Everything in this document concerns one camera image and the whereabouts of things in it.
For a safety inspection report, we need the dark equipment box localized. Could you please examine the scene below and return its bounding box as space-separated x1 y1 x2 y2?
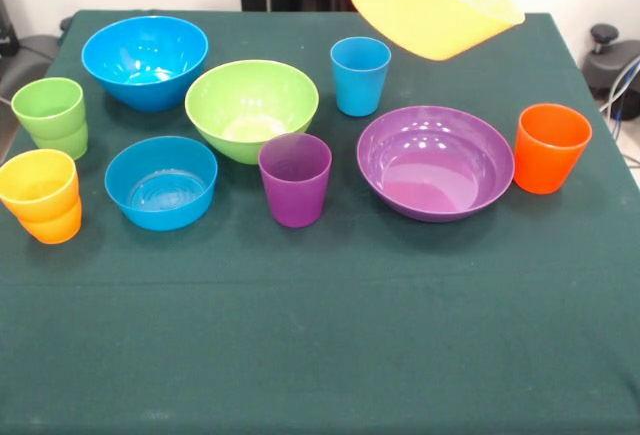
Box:
0 0 21 59

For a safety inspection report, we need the small blue bowl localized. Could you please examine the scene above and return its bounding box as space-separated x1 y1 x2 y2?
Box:
103 135 219 232

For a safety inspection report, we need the green bowl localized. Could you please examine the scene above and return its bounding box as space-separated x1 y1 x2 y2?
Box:
184 59 320 166

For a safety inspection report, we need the purple cup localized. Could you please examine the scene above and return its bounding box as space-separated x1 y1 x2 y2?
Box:
257 132 334 229

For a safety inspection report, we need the purple bowl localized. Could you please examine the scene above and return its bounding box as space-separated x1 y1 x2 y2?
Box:
356 105 516 223

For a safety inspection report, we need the orange cup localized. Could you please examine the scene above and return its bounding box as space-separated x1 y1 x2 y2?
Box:
18 199 83 246

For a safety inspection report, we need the black stand with knob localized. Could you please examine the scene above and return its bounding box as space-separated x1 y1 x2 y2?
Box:
582 23 640 121

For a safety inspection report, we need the green cup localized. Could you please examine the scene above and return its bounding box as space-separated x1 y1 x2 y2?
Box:
10 77 87 144
34 122 90 161

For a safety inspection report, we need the dark green table cloth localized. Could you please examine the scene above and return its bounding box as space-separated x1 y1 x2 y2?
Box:
0 8 640 435

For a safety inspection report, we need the blue cable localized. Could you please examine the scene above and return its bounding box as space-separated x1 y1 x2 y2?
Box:
598 52 640 124

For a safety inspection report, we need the yellow bowl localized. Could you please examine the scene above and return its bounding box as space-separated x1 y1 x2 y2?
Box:
348 0 526 62

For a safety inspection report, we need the red-orange cup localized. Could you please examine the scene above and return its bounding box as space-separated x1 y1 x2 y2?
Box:
513 103 594 196

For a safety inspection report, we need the large blue bowl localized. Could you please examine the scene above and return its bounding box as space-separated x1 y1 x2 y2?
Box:
81 15 210 113

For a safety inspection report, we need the blue cup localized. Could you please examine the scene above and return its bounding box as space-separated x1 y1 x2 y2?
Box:
329 36 393 118

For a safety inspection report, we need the yellow cup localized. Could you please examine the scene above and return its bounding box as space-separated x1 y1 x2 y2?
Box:
0 148 81 224

